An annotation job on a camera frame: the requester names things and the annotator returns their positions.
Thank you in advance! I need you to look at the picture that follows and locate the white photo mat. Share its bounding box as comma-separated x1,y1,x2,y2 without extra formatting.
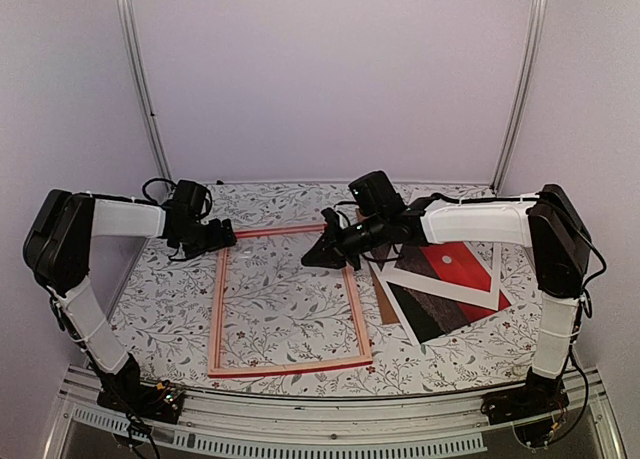
370,242,502,311

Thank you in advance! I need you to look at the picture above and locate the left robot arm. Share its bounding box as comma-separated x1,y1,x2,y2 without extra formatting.
23,183,236,374

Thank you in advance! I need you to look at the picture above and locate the brown backing board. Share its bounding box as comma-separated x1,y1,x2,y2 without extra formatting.
354,206,401,326

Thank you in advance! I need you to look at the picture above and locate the right aluminium corner post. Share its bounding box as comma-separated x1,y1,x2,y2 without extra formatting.
490,0,548,192

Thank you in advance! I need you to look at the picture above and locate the floral patterned table cover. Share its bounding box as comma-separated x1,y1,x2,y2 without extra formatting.
102,181,564,398

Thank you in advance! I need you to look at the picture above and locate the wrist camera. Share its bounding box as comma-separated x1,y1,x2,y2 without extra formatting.
172,179,213,220
348,170,406,218

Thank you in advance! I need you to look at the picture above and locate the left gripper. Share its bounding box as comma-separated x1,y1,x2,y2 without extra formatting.
177,218,237,260

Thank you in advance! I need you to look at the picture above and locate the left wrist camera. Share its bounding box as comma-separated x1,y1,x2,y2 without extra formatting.
172,179,213,220

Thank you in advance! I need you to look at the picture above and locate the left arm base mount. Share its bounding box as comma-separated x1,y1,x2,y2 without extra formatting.
97,380,185,424

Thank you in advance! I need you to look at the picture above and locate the clear acrylic sheet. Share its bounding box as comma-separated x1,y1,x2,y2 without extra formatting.
219,231,364,368

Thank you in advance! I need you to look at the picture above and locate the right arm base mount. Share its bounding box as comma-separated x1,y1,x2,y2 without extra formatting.
480,372,569,448

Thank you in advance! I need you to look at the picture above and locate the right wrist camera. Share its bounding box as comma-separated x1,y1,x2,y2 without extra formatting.
348,170,406,218

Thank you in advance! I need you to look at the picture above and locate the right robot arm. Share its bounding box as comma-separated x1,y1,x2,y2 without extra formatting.
301,177,595,415

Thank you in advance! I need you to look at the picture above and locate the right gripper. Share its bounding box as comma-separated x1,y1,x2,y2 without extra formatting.
300,213,387,272

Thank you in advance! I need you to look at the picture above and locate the red black abstract photo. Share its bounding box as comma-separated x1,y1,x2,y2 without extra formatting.
375,242,513,345

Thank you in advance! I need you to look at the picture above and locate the aluminium corner post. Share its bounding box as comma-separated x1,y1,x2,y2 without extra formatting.
116,0,173,180
490,0,548,192

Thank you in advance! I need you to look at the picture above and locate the left aluminium corner post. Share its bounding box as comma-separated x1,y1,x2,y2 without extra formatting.
116,0,173,180

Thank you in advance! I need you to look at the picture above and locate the front aluminium rail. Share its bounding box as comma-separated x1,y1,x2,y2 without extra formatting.
43,367,627,458

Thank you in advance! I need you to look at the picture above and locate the wooden picture frame red edge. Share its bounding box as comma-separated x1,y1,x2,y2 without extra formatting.
207,223,374,379

